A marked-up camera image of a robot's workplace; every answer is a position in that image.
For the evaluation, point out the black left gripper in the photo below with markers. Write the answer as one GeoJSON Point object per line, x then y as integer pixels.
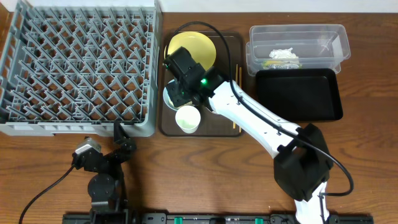
{"type": "Point", "coordinates": [116, 152]}

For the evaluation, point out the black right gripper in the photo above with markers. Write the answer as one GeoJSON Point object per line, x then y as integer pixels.
{"type": "Point", "coordinates": [175, 101]}

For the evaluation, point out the light blue bowl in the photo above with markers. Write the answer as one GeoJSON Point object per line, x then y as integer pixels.
{"type": "Point", "coordinates": [168, 101]}

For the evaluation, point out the white green cup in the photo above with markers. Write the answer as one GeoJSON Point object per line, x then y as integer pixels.
{"type": "Point", "coordinates": [188, 119]}

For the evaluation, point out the white wrapper waste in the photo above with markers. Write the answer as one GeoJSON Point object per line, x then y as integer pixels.
{"type": "Point", "coordinates": [283, 54]}

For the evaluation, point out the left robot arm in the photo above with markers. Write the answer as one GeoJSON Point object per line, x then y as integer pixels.
{"type": "Point", "coordinates": [107, 188]}

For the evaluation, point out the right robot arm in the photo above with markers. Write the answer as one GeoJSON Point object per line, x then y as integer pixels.
{"type": "Point", "coordinates": [302, 161]}

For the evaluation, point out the grey dishwasher rack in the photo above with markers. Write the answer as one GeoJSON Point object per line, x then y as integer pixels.
{"type": "Point", "coordinates": [80, 67]}

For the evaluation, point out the black waste tray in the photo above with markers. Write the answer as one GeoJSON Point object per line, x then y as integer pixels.
{"type": "Point", "coordinates": [309, 94]}

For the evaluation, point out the yellow plate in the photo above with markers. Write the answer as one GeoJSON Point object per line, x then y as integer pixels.
{"type": "Point", "coordinates": [200, 47]}

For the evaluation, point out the dark brown serving tray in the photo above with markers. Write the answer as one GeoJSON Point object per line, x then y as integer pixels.
{"type": "Point", "coordinates": [211, 125]}

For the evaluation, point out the left wooden chopstick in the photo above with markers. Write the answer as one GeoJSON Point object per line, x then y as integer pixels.
{"type": "Point", "coordinates": [236, 80]}

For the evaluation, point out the clear plastic bin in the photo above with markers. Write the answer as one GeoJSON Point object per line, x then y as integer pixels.
{"type": "Point", "coordinates": [316, 45]}

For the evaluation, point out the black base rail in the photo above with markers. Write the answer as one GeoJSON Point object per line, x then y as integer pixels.
{"type": "Point", "coordinates": [162, 218]}

